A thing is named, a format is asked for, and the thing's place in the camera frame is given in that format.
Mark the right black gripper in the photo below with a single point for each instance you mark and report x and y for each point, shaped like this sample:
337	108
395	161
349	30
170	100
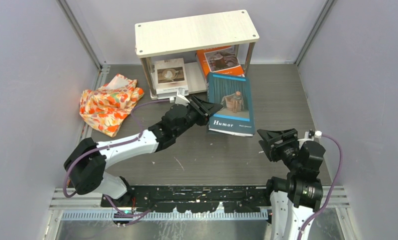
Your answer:
272	152

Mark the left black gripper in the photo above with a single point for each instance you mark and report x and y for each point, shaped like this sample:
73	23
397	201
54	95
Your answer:
207	109

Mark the teal cover book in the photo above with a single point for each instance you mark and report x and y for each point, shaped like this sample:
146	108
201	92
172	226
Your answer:
234	93

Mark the afternoon tea book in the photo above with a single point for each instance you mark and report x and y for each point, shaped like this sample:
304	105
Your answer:
170	78

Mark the orange good morning book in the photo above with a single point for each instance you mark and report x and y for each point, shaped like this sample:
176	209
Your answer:
221	60

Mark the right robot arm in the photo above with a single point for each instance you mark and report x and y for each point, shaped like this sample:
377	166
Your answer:
297	197

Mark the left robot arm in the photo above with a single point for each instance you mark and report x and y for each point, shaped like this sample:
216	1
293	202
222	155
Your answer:
87	164

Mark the white two-tier shelf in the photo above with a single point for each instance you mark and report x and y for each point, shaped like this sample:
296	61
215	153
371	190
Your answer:
192	33

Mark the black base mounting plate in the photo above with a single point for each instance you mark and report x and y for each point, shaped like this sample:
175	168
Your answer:
196	198

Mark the orange floral cloth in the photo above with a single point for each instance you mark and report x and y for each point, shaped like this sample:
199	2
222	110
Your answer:
105	108

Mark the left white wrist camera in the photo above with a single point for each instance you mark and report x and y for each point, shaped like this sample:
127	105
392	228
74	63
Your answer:
179	99

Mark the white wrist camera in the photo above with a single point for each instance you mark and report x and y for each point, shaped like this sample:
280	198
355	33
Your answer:
312	134
179	99

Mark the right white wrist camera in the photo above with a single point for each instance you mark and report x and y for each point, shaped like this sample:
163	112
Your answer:
312	134

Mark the aluminium rail frame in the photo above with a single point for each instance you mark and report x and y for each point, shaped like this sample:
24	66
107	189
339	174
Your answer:
334	197

